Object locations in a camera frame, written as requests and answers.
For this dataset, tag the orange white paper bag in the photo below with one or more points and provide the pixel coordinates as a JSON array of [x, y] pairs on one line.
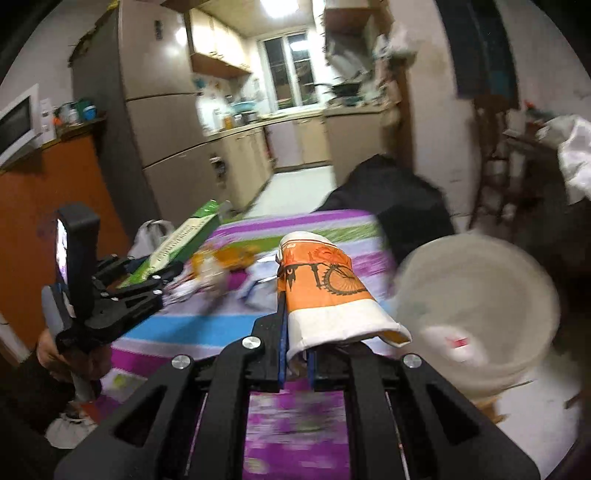
[[323, 286]]

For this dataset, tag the orange wooden cabinet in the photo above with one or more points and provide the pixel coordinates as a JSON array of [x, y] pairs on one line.
[[46, 184]]

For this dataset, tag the beige base cabinets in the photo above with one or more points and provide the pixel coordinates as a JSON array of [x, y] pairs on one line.
[[351, 138]]

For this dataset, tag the black cloth cover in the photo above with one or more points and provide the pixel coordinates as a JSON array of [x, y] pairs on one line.
[[392, 198]]

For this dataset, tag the teal cup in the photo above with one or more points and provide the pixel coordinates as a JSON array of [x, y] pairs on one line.
[[90, 113]]

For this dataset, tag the person's left hand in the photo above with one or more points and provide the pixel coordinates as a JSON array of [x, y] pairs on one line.
[[92, 362]]

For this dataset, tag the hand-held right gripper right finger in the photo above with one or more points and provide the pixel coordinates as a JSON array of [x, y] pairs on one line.
[[313, 374]]

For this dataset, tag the white crumpled cloth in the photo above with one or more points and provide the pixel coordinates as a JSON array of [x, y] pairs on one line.
[[577, 157]]

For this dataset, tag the green cardboard box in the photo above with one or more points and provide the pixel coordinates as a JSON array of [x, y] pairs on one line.
[[184, 235]]

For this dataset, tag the white plastic bucket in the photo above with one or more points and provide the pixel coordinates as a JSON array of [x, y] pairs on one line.
[[485, 286]]

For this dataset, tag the hanging white plastic bag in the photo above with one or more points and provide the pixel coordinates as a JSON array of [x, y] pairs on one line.
[[397, 44]]

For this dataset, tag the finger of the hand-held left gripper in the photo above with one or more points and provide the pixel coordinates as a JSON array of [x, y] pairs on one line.
[[147, 276], [138, 304]]

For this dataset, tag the white microwave oven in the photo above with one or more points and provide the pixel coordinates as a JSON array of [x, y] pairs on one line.
[[18, 124]]

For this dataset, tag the dark room window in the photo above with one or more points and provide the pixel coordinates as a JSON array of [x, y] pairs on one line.
[[480, 46]]

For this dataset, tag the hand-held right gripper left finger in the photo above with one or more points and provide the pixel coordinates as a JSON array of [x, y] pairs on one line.
[[281, 350]]

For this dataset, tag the black wok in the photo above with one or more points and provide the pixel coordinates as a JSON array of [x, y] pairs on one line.
[[344, 87]]

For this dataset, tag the yellow plastic wrapper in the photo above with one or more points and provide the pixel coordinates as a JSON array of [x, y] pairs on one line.
[[231, 258]]

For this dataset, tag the barred kitchen window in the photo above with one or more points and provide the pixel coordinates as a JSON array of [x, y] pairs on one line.
[[286, 64]]

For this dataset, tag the steel range hood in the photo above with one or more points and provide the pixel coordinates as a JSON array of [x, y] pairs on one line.
[[346, 50]]

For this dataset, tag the beige wall cabinets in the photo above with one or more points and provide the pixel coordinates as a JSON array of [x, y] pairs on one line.
[[212, 37]]

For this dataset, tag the grey beige refrigerator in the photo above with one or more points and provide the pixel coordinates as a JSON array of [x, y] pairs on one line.
[[157, 124]]

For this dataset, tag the purple floral tablecloth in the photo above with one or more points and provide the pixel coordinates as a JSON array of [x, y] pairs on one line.
[[184, 323]]

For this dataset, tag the dark wooden chair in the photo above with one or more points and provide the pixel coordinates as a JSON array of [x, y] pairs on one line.
[[489, 138]]

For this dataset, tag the dark wooden table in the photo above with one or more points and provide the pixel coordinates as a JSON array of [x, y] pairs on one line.
[[531, 152]]

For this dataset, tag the flat cardboard piece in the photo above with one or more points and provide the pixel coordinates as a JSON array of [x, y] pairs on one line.
[[491, 406]]

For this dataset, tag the teal basin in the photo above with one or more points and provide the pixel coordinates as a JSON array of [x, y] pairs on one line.
[[244, 107]]

